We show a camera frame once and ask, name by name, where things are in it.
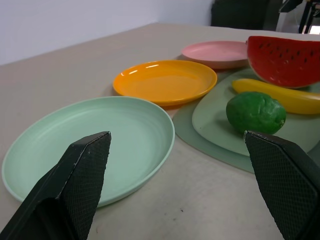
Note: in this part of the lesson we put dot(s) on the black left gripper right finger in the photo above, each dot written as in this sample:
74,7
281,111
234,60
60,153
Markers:
282,185

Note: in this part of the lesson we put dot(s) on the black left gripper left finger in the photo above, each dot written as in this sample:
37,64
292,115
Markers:
75,190

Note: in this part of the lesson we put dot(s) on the round mint green plate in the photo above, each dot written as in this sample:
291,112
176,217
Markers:
100,130

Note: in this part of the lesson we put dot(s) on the round orange plate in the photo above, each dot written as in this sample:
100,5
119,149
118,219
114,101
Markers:
165,81

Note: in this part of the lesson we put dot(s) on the round pink plate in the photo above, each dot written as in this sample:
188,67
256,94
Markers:
215,52

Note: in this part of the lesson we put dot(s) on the green lime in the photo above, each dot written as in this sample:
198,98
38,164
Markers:
255,112

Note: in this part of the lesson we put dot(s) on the yellow banana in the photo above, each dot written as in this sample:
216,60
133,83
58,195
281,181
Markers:
287,96

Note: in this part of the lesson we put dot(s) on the pale green square tray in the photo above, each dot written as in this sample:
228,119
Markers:
215,120

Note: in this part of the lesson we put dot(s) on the sage green silicone mat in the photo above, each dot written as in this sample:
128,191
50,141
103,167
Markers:
185,130

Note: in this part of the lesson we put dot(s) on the red watermelon slice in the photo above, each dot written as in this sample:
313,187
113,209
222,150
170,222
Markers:
282,62

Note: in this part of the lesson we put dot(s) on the black and white machine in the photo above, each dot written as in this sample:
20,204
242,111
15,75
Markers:
297,15

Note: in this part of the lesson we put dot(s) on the black chair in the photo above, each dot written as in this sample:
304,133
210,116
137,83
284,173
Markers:
237,12

